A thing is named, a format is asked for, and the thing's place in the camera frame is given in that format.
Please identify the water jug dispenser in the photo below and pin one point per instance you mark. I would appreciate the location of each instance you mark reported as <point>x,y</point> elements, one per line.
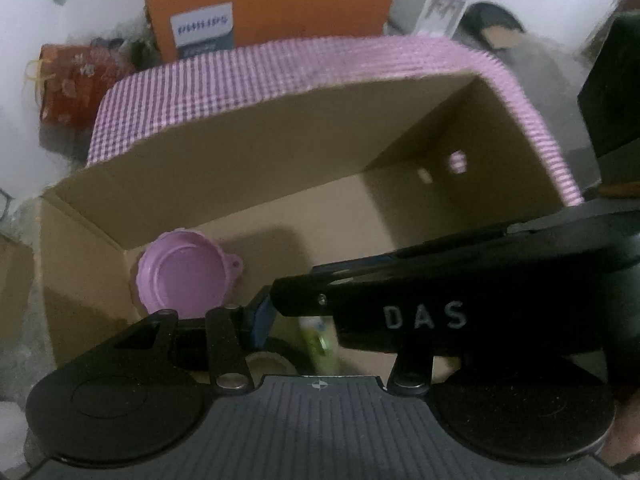
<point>415,0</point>

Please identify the person's right forearm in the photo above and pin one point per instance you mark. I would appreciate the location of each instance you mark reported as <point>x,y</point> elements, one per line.
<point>622,440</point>

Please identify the green tube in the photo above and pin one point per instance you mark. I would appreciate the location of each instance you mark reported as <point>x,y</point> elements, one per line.
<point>317,340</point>

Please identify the black curved object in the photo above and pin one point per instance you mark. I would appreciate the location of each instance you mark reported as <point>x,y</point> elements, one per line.
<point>492,15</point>

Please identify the large cardboard box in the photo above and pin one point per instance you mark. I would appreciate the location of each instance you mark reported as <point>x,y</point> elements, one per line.
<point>300,170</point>

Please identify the black tape roll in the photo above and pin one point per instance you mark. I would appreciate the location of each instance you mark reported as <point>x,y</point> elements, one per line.
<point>289,355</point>

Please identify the pink plastic lid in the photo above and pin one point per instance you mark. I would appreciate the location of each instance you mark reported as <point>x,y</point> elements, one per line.
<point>185,280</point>

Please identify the brown cardboard piece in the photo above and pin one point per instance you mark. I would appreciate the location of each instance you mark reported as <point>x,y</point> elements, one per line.
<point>500,37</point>

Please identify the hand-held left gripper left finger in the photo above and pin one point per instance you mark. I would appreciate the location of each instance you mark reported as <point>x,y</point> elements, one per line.
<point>261,322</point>

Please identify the purple checkered tablecloth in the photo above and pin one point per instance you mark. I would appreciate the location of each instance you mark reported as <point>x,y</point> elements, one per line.
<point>300,65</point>

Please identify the red patterned bag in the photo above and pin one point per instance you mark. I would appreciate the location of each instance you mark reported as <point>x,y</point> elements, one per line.
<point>75,85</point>

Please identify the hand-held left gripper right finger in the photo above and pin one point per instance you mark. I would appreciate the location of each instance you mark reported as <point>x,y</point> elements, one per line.
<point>410,365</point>

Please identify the orange box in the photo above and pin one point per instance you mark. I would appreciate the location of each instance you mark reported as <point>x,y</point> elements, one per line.
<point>300,5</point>

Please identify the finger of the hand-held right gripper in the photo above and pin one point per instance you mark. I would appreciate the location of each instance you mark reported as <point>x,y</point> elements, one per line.
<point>400,252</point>
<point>300,292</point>

